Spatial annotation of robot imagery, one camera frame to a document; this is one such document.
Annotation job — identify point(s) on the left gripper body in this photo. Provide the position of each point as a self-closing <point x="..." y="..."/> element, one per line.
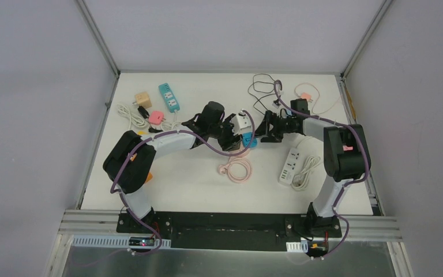
<point x="226" y="135"/>

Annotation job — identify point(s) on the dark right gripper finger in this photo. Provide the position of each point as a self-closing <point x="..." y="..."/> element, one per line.
<point x="271" y="138"/>
<point x="264" y="128"/>

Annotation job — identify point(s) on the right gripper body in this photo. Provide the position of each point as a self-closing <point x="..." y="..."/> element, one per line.
<point x="284" y="126"/>

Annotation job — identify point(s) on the blue cube socket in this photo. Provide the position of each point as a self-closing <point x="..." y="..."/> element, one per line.
<point x="248" y="141"/>

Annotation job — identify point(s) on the round pink socket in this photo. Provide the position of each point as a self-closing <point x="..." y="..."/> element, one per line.
<point x="240" y="153"/>

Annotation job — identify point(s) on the teal power strip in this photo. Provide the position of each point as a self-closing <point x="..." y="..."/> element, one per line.
<point x="169" y="98"/>

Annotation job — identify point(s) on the pink cube socket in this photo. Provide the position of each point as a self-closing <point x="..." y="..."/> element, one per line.
<point x="156" y="118"/>

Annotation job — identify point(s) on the orange power strip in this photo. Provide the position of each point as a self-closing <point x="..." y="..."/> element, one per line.
<point x="149" y="177"/>

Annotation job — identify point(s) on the beige dragon cube adapter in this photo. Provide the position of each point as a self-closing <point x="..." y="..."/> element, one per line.
<point x="142" y="99"/>

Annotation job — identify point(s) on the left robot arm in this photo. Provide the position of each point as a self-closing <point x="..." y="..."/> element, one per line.
<point x="129" y="162"/>

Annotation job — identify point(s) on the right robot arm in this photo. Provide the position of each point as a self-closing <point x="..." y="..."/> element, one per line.
<point x="345" y="157"/>

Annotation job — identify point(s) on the salmon pink charger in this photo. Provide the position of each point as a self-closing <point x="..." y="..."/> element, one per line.
<point x="307" y="97"/>

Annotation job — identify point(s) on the white power strip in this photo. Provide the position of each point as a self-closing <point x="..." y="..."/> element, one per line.
<point x="291" y="167"/>

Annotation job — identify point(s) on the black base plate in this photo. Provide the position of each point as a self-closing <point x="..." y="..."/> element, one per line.
<point x="230" y="231"/>

